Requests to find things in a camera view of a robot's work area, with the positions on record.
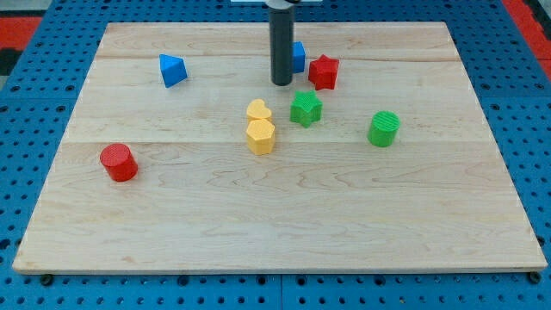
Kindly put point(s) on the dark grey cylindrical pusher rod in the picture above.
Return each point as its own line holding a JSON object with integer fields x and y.
{"x": 281, "y": 37}

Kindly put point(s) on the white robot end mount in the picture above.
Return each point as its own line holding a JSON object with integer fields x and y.
{"x": 275, "y": 1}

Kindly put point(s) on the blue triangle block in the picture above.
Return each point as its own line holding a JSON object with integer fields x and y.
{"x": 173, "y": 70}

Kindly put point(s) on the wooden board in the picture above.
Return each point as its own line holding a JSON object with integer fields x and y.
{"x": 439, "y": 199}

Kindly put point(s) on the blue cube block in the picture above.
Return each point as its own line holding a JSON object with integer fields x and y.
{"x": 299, "y": 57}

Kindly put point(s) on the red star block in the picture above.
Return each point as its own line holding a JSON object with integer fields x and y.
{"x": 323, "y": 72}

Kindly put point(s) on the green star block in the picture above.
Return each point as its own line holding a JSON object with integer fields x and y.
{"x": 306, "y": 108}

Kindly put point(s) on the yellow heart block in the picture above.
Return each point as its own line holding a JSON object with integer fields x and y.
{"x": 257, "y": 110}

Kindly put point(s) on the yellow hexagon block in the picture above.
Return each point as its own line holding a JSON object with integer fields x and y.
{"x": 260, "y": 136}

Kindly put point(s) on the green cylinder block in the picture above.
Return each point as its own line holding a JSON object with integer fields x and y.
{"x": 383, "y": 128}

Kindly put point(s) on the red cylinder block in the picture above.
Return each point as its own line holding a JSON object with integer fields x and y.
{"x": 118, "y": 161}

